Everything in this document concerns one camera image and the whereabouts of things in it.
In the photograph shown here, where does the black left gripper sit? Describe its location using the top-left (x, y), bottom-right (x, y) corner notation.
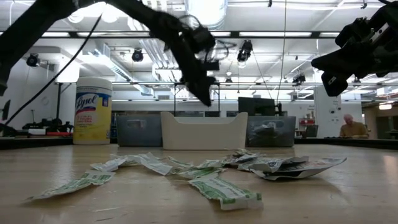
top-left (163, 17), bottom-right (218, 107)

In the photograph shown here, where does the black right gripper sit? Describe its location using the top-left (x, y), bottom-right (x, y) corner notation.
top-left (310, 29), bottom-right (398, 97)

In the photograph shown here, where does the white plastic bin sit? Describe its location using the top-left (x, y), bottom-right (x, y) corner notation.
top-left (160, 111), bottom-right (249, 151)

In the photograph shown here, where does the black ceiling-mounted device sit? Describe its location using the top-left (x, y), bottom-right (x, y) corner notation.
top-left (292, 73), bottom-right (307, 86)
top-left (131, 48), bottom-right (145, 63)
top-left (25, 53), bottom-right (40, 68)
top-left (236, 39), bottom-right (254, 63)

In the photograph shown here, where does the white pillar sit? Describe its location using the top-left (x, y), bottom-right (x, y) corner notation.
top-left (313, 84), bottom-right (345, 139)

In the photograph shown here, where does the red shelf cart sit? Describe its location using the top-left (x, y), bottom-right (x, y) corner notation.
top-left (297, 115), bottom-right (317, 138)

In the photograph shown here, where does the black computer monitor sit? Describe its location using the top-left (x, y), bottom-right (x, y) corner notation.
top-left (238, 96), bottom-right (283, 118)

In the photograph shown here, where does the person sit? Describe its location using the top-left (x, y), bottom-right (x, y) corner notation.
top-left (339, 113), bottom-right (370, 139)

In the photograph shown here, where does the translucent grey plastic bin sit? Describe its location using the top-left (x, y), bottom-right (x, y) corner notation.
top-left (245, 116), bottom-right (297, 147)
top-left (116, 115), bottom-right (163, 147)

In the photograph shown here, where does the blue shelf unit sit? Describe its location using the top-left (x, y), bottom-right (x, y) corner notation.
top-left (110, 111), bottom-right (119, 139)

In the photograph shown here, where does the yellow Lysol wipes canister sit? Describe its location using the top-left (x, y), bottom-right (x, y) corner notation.
top-left (73, 77), bottom-right (113, 146)

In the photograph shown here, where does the white box fixture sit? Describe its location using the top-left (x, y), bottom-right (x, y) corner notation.
top-left (53, 60), bottom-right (80, 84)

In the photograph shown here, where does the black vertical pole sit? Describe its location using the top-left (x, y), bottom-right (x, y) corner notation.
top-left (55, 82), bottom-right (63, 125)

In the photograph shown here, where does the red tray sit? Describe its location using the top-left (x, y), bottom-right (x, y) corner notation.
top-left (46, 131), bottom-right (74, 138)

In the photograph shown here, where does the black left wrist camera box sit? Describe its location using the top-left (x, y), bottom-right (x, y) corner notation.
top-left (201, 59), bottom-right (220, 72)

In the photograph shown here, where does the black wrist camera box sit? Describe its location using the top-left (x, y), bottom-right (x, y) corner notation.
top-left (201, 59), bottom-right (220, 72)
top-left (335, 17), bottom-right (374, 47)

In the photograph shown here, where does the black metal stand frame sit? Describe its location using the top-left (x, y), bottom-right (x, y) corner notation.
top-left (173, 82), bottom-right (221, 114)

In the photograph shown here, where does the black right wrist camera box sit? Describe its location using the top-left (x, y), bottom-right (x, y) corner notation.
top-left (335, 17), bottom-right (374, 47)

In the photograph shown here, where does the thin hanging black cable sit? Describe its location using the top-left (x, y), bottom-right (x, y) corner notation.
top-left (275, 0), bottom-right (287, 103)

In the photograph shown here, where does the silver ventilation duct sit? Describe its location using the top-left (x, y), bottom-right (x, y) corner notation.
top-left (185, 0), bottom-right (228, 30)

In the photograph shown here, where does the black metal table frame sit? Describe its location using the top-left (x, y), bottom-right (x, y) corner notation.
top-left (0, 136), bottom-right (398, 151)

